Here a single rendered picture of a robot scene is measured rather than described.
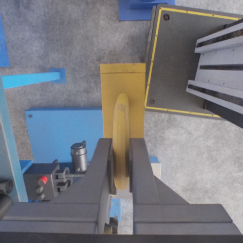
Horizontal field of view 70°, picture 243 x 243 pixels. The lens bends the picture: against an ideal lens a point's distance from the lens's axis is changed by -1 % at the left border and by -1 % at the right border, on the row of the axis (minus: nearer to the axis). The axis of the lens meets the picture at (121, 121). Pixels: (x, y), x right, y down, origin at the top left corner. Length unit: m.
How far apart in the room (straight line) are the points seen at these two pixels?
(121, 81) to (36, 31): 1.56
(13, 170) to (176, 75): 1.09
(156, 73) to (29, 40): 1.11
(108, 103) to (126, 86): 0.04
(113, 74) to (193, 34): 1.13
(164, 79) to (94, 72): 0.64
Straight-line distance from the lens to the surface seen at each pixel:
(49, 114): 1.65
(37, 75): 1.29
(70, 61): 1.65
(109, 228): 1.00
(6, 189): 0.74
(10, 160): 0.72
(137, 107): 0.25
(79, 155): 1.23
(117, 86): 0.24
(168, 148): 1.80
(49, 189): 0.78
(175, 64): 1.30
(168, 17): 1.32
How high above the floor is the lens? 1.58
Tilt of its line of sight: 73 degrees down
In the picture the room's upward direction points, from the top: 175 degrees counter-clockwise
